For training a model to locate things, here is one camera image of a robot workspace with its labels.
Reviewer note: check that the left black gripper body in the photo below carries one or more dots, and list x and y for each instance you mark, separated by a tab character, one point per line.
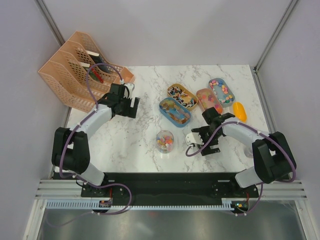
125	109

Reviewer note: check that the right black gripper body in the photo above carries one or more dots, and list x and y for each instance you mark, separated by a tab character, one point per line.
205	132

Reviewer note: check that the pink gummy tray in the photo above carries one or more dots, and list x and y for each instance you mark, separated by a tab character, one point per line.
207	100

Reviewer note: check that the yellow plastic scoop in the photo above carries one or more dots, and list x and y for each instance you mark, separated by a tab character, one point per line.
239	112

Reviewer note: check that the light blue star candy tray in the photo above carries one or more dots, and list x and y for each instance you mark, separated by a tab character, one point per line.
222	92

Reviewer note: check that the tan lollipop tray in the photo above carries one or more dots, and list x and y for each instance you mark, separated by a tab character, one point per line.
183	96

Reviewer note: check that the grey metal jar lid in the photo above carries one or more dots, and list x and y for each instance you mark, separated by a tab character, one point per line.
199	146

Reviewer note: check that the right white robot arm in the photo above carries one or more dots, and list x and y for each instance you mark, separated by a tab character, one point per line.
272	156

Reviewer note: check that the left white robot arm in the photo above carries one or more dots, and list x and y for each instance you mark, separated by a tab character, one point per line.
71	150

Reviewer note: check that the small purple candy cup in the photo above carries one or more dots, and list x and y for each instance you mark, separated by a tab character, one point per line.
248	152

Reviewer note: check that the clear glass jar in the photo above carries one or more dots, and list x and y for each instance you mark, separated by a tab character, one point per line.
165	142

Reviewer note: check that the peach file organizer rack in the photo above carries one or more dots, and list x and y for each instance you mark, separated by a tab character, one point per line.
78	73

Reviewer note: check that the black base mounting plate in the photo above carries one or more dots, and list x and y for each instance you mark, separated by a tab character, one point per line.
167	189

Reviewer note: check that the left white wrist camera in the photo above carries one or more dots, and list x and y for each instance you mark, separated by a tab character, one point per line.
128	89

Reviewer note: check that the white slotted cable duct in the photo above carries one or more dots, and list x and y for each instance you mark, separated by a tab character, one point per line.
95	204

